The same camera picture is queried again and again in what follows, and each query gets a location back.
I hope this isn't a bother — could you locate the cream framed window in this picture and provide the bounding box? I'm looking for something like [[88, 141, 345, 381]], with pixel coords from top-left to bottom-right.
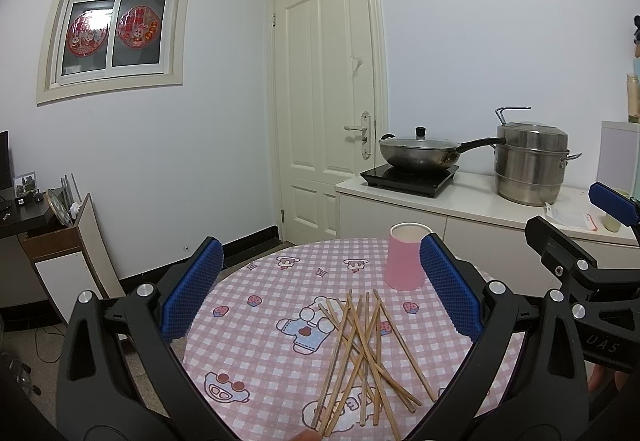
[[36, 0, 192, 105]]

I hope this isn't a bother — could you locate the white low cabinet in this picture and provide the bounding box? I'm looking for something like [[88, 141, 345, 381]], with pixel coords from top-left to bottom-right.
[[335, 171, 640, 302]]

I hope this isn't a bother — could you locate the stainless steel steamer pot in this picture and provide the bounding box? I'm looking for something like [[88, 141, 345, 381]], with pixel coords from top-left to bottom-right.
[[490, 106, 582, 206]]

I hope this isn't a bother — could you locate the dark wooden desk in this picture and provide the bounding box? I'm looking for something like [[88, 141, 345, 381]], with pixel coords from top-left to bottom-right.
[[0, 201, 53, 242]]

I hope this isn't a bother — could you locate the silver door handle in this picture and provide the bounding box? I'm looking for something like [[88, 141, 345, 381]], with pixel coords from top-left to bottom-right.
[[344, 111, 375, 158]]

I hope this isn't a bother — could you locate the white paper packet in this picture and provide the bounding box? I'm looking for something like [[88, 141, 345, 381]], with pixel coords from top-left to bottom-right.
[[544, 202, 598, 231]]

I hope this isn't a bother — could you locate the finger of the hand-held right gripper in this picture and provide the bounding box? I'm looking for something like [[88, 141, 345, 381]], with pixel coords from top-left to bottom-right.
[[524, 215, 640, 292], [588, 182, 640, 242]]

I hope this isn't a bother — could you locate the cream bottle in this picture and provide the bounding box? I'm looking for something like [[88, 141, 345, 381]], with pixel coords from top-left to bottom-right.
[[624, 73, 640, 122]]

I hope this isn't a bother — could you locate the steel wok with lid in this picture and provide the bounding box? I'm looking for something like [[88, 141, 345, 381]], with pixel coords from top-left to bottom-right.
[[377, 126, 507, 173]]

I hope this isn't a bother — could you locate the small photo frame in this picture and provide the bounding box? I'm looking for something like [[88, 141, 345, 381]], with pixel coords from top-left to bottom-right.
[[14, 171, 38, 196]]

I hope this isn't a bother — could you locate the round metal plate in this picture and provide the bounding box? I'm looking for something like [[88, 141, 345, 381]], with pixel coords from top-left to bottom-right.
[[46, 188, 71, 227]]

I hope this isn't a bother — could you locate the person's right hand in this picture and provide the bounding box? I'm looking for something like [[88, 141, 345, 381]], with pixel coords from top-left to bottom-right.
[[587, 363, 637, 395]]

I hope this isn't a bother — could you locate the pale yellow cup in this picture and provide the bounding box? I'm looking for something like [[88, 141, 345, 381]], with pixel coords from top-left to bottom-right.
[[602, 188, 631, 232]]

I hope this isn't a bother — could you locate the red round window decal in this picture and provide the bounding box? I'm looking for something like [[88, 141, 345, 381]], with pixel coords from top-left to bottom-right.
[[116, 7, 160, 49], [66, 11, 108, 56]]

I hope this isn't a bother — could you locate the pink cup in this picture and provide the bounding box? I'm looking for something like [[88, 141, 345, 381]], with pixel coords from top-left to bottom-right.
[[384, 222, 433, 292]]

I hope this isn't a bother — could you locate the group of wooden chopsticks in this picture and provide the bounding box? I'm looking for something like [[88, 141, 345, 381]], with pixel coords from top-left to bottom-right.
[[311, 290, 437, 441]]

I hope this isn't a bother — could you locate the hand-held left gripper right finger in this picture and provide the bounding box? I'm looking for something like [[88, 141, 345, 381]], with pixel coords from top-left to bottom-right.
[[400, 233, 591, 441]]

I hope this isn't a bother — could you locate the brown and white side cabinet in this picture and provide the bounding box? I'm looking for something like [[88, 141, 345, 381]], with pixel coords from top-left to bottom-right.
[[20, 193, 126, 327]]

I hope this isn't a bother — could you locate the pink checkered cartoon tablecloth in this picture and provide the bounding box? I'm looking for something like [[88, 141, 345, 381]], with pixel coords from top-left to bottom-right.
[[181, 237, 526, 441]]

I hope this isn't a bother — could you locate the black induction cooker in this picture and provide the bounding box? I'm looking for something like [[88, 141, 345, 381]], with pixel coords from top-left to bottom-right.
[[360, 164, 460, 198]]

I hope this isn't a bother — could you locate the white box appliance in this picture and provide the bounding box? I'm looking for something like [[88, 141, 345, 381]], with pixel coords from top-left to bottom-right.
[[597, 121, 640, 202]]

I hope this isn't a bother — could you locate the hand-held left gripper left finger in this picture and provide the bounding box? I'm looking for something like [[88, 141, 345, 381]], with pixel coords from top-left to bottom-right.
[[56, 236, 241, 441]]

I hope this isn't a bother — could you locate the cream panel door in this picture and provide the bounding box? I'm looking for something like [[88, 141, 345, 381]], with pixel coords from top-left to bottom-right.
[[267, 0, 391, 244]]

